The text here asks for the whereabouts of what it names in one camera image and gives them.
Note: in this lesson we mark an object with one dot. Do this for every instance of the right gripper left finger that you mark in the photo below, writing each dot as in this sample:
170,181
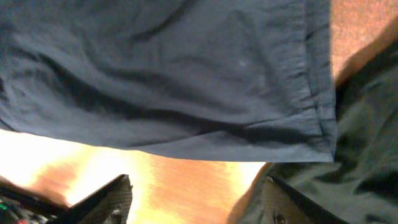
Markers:
108,205

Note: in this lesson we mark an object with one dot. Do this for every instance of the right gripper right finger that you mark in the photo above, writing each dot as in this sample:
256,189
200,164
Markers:
282,204

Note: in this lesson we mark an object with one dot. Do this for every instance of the navy blue shorts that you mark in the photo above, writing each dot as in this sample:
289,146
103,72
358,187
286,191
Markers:
229,80

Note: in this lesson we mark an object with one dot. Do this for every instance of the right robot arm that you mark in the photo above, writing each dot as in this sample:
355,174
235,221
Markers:
19,206

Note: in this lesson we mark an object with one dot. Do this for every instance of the dark folded shorts pile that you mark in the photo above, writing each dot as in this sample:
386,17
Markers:
360,186

